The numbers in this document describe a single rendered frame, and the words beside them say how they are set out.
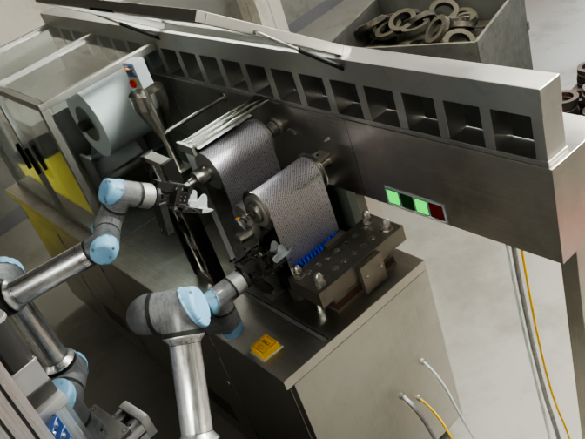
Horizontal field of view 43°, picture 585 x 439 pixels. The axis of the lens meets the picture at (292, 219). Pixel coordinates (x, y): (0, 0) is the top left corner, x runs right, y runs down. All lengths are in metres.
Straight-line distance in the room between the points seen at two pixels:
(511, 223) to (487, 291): 1.68
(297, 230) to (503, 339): 1.38
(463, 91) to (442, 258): 2.15
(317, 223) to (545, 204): 0.85
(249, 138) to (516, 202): 0.99
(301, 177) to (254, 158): 0.23
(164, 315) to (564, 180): 1.08
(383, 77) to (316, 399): 1.03
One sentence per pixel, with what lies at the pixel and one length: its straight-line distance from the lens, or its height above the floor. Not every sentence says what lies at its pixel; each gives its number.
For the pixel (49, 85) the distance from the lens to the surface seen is 3.26.
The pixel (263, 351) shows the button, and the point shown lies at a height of 0.92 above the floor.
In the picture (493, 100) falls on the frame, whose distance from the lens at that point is 1.90.
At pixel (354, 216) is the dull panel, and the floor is 1.02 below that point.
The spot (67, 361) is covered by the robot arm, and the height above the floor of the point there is 1.06.
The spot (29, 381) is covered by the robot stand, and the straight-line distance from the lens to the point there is 2.05.
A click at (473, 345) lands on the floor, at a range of 3.50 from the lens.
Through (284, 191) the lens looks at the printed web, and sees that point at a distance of 2.39.
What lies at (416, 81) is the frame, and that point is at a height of 1.62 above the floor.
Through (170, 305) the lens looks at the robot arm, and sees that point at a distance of 1.99.
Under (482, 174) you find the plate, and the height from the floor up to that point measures 1.37.
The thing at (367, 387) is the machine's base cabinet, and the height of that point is 0.62.
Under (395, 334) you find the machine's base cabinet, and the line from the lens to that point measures 2.58.
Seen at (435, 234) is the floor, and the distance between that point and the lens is 4.18.
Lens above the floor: 2.47
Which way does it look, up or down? 32 degrees down
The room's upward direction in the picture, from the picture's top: 20 degrees counter-clockwise
